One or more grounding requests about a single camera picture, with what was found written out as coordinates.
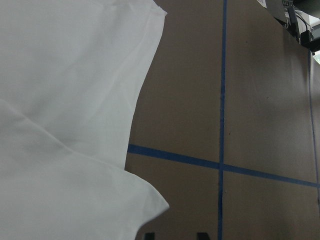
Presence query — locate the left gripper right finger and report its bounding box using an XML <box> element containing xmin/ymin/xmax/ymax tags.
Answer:
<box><xmin>197</xmin><ymin>232</ymin><xmax>211</xmax><ymax>240</ymax></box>

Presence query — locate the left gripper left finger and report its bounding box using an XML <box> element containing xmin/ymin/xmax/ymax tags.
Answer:
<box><xmin>144</xmin><ymin>232</ymin><xmax>153</xmax><ymax>240</ymax></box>

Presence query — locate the black power adapter labelled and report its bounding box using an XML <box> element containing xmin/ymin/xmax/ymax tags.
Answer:
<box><xmin>300</xmin><ymin>30</ymin><xmax>320</xmax><ymax>52</ymax></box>

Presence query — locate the white printed t-shirt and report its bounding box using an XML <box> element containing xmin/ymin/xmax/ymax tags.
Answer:
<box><xmin>0</xmin><ymin>0</ymin><xmax>169</xmax><ymax>240</ymax></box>

